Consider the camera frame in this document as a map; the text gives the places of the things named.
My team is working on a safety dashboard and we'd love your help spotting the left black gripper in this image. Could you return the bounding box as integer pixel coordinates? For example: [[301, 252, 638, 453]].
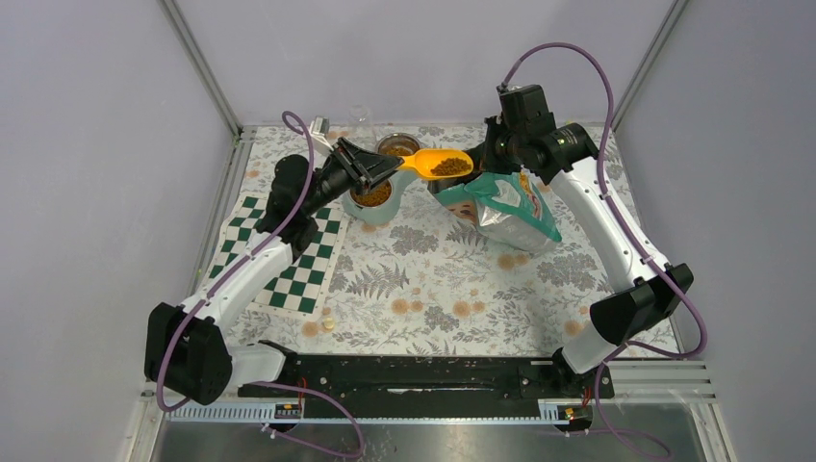
[[302, 137, 403, 216]]

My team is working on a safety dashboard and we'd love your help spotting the yellow plastic scoop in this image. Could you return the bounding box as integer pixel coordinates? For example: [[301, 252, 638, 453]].
[[397, 148, 474, 181]]

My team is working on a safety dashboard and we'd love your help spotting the teal dog food bag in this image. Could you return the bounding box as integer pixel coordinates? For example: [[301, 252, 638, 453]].
[[427, 172, 562, 254]]

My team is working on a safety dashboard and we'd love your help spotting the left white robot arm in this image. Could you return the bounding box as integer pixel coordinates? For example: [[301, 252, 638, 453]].
[[144, 139, 405, 412]]

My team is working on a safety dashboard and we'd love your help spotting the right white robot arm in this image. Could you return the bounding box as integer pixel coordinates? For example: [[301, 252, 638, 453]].
[[468, 85, 694, 397]]

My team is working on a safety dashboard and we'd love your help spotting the teal double pet bowl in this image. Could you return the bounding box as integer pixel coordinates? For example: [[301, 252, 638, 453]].
[[341, 133, 422, 225]]

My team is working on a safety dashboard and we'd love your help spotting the floral tablecloth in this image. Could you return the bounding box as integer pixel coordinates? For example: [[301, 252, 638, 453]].
[[193, 124, 683, 358]]

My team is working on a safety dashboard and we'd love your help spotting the green white checkered mat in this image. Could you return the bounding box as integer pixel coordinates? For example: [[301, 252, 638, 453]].
[[201, 192, 348, 321]]

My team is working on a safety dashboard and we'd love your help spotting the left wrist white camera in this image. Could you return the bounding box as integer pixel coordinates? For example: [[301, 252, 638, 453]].
[[309, 115, 331, 146]]

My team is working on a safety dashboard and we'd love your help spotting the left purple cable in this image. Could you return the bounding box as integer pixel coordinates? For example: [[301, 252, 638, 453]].
[[155, 111, 366, 462]]

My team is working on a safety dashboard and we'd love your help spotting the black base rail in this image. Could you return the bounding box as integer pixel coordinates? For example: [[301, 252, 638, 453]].
[[238, 354, 615, 421]]

